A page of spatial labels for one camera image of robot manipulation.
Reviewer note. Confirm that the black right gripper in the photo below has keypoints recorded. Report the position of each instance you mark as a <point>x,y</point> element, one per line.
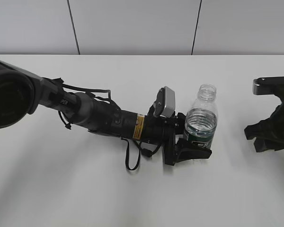
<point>268,133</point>

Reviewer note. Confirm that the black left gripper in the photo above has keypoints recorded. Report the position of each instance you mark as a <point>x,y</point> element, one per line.
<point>182,150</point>

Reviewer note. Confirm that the clear water bottle green label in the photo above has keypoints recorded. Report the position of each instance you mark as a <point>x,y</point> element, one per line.
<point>202,117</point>

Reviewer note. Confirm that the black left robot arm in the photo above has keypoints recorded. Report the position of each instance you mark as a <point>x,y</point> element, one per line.
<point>21,92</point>

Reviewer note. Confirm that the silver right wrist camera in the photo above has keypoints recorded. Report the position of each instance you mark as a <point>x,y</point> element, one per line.
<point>268,86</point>

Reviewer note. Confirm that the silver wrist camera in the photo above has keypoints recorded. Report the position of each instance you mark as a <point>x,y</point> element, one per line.
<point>268,86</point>
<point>164,104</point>

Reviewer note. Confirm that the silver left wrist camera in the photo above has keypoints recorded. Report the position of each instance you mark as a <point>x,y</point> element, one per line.
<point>164,104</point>

